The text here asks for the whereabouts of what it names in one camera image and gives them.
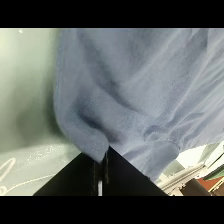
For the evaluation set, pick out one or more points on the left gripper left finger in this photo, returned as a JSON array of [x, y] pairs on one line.
[[71, 178]]

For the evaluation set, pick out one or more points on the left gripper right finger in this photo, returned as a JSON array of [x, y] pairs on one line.
[[130, 178]]

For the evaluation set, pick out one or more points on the blue shirt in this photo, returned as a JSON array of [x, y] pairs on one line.
[[133, 86]]

